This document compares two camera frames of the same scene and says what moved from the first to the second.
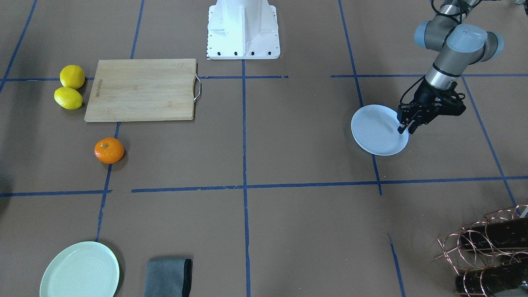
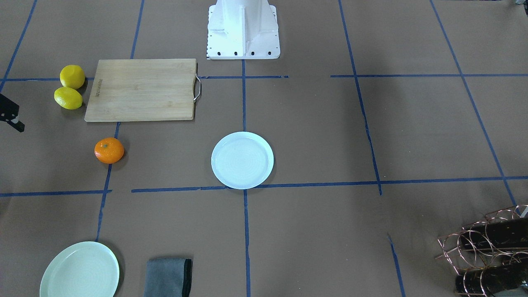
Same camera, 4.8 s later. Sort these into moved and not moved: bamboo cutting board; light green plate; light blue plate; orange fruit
Moved: light blue plate
Not moved: bamboo cutting board; light green plate; orange fruit
